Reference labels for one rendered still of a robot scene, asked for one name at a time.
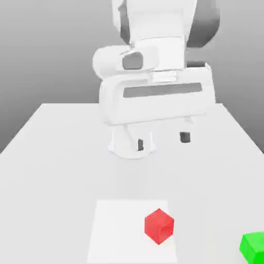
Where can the small green cube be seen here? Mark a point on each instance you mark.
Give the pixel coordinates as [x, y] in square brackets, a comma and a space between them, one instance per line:
[254, 246]

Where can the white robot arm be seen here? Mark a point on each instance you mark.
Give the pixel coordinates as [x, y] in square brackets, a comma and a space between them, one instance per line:
[158, 22]

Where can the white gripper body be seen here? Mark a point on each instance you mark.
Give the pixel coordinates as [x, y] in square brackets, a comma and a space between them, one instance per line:
[156, 109]

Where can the small red cube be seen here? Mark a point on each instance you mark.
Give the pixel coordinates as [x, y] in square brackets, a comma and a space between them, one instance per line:
[158, 225]

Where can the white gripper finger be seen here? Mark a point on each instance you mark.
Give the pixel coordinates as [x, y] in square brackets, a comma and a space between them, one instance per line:
[185, 137]
[140, 144]

